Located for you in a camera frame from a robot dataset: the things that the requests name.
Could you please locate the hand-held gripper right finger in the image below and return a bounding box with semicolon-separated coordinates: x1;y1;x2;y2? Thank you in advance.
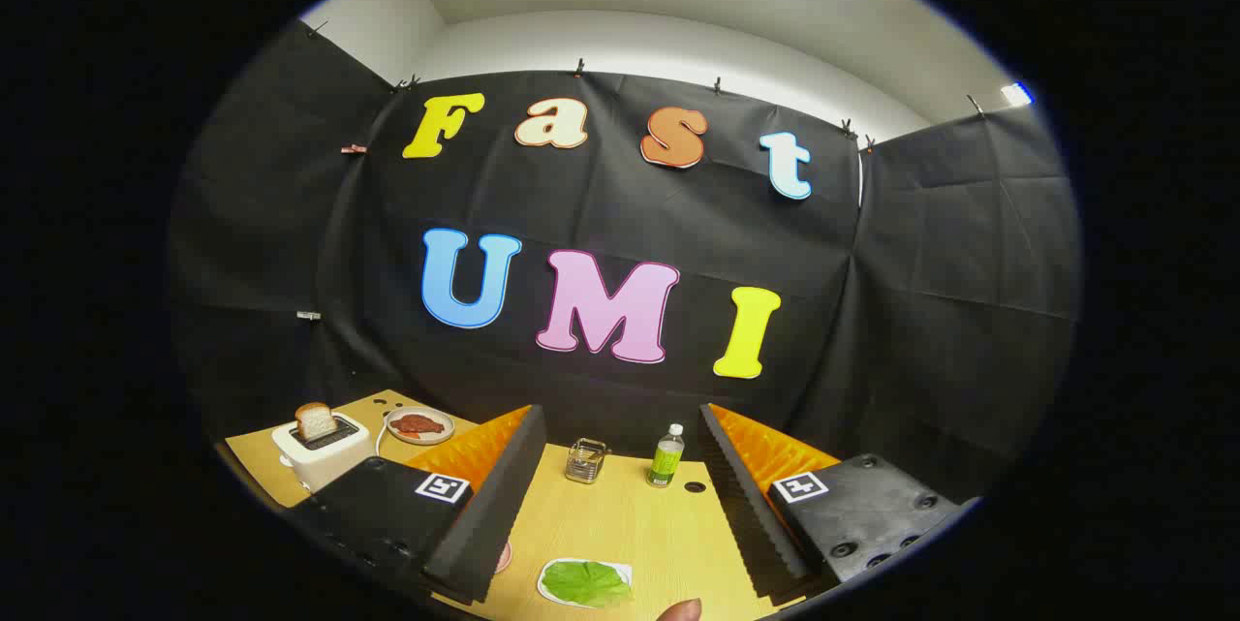
699;402;981;603

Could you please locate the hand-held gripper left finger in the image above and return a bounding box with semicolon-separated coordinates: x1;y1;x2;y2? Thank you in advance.
289;403;548;605

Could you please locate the green lettuce leaf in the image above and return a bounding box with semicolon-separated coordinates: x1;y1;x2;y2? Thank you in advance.
542;560;633;608

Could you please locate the white bread slice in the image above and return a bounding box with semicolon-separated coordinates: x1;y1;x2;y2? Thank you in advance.
295;402;338;442

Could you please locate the green label plastic bottle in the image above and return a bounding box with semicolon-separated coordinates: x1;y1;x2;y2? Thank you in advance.
646;423;686;488

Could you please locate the grey round plate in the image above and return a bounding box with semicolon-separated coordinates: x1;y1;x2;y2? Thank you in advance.
385;406;456;447

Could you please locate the white plate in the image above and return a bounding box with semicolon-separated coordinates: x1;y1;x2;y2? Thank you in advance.
537;557;635;610

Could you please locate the white toaster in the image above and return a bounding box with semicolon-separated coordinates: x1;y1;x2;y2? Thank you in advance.
271;411;374;493

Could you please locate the black backdrop cloth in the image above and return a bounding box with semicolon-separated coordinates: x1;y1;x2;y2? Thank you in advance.
167;20;1081;506

